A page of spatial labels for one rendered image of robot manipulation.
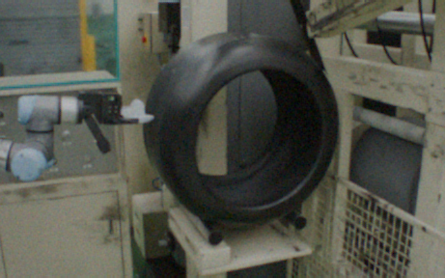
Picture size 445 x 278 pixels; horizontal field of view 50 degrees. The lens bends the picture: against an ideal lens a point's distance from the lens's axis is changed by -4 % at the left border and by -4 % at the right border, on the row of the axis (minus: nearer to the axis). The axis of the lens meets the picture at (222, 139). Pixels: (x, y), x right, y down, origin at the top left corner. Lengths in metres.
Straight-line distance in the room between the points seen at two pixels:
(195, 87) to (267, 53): 0.22
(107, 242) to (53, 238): 0.22
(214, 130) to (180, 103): 0.46
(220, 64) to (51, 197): 0.95
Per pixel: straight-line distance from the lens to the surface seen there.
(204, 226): 1.49
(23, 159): 1.21
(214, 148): 1.76
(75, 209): 2.01
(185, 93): 1.31
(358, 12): 1.53
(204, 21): 1.68
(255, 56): 1.35
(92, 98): 1.34
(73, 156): 1.99
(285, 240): 1.66
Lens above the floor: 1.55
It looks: 15 degrees down
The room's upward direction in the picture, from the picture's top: straight up
